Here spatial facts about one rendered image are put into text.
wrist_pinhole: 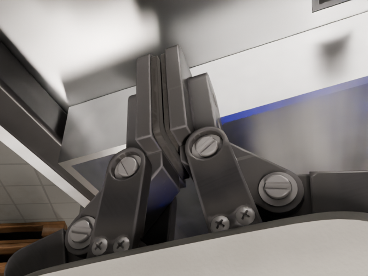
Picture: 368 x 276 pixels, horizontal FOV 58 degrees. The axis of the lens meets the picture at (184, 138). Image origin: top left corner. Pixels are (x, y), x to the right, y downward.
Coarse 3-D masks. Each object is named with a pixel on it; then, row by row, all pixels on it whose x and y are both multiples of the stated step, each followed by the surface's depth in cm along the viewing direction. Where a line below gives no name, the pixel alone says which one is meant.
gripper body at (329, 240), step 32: (256, 224) 7; (288, 224) 6; (320, 224) 6; (352, 224) 6; (96, 256) 8; (128, 256) 7; (160, 256) 7; (192, 256) 7; (224, 256) 6; (256, 256) 6; (288, 256) 6; (320, 256) 6; (352, 256) 6
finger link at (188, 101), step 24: (168, 48) 12; (168, 72) 11; (168, 96) 10; (192, 96) 11; (168, 120) 10; (192, 120) 10; (216, 120) 10; (240, 168) 9; (264, 168) 9; (264, 192) 8; (288, 192) 8
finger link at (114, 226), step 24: (120, 168) 9; (144, 168) 9; (120, 192) 9; (144, 192) 9; (96, 216) 9; (120, 216) 8; (144, 216) 9; (168, 216) 11; (96, 240) 8; (120, 240) 8; (144, 240) 10; (168, 240) 10
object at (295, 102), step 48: (288, 48) 14; (336, 48) 13; (240, 96) 13; (288, 96) 13; (336, 96) 18; (96, 144) 15; (240, 144) 20; (288, 144) 20; (336, 144) 21; (96, 192) 17; (192, 192) 24
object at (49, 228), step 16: (0, 224) 210; (16, 224) 210; (32, 224) 211; (48, 224) 212; (64, 224) 213; (0, 240) 203; (16, 240) 204; (32, 240) 204; (0, 256) 216; (0, 272) 195
